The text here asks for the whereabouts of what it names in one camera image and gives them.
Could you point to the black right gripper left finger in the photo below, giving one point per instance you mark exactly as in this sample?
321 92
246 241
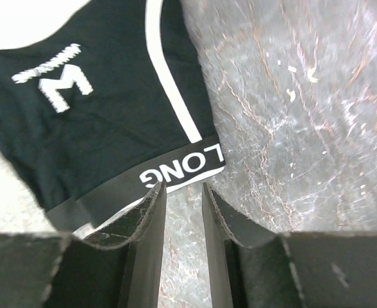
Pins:
116 266

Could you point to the black white trimmed underwear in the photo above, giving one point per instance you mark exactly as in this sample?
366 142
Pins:
94 116

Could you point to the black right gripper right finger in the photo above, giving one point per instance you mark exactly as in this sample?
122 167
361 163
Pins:
250 266

